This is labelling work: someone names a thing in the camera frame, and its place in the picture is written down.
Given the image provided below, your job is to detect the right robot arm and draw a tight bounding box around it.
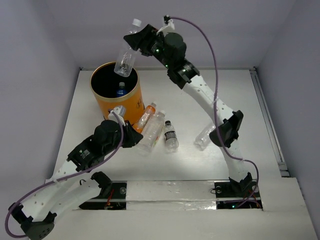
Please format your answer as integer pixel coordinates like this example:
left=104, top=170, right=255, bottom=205
left=123, top=24, right=252, bottom=198

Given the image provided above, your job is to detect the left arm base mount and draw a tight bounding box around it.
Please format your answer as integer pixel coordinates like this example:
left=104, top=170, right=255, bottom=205
left=79, top=171, right=127, bottom=210

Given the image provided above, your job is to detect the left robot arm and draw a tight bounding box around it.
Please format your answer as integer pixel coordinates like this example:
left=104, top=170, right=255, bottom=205
left=4, top=120, right=143, bottom=240

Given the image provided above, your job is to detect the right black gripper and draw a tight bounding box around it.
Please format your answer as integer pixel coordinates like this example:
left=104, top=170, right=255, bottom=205
left=124, top=23, right=173, bottom=69

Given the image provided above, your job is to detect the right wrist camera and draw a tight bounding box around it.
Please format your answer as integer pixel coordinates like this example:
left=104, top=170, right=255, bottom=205
left=156, top=15, right=175, bottom=35

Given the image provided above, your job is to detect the orange cylindrical bin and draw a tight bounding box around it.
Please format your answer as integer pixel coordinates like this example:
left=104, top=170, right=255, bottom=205
left=90, top=62, right=145, bottom=124

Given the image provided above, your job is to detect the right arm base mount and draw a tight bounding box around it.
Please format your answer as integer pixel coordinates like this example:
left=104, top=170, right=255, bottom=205
left=210, top=172, right=263, bottom=210

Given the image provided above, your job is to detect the clear bottle colourful label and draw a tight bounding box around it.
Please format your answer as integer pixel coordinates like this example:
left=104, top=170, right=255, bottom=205
left=137, top=110, right=166, bottom=153

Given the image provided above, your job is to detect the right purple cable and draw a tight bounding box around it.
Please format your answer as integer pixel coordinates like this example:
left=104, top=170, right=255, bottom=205
left=168, top=16, right=260, bottom=209

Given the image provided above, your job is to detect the clear crushed plastic bottle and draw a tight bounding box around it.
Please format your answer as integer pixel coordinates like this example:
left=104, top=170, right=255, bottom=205
left=194, top=123, right=216, bottom=151

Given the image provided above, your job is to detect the orange drink bottle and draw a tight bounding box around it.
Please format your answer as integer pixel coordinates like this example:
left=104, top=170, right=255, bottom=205
left=133, top=101, right=157, bottom=133

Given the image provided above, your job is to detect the blue label water bottle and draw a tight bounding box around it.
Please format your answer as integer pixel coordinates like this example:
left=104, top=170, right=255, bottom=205
left=116, top=82, right=127, bottom=98

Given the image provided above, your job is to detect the small black label bottle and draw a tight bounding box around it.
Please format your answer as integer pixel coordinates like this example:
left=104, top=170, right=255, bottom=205
left=164, top=120, right=179, bottom=152

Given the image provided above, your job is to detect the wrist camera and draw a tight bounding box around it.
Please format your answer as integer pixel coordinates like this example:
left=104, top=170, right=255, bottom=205
left=108, top=105, right=126, bottom=121
left=156, top=15, right=175, bottom=35

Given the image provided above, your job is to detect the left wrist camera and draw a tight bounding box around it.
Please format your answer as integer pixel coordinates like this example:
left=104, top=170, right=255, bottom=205
left=108, top=105, right=126, bottom=121

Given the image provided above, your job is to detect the clear bottle white cap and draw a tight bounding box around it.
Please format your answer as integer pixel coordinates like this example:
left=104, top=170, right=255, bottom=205
left=114, top=18, right=142, bottom=77

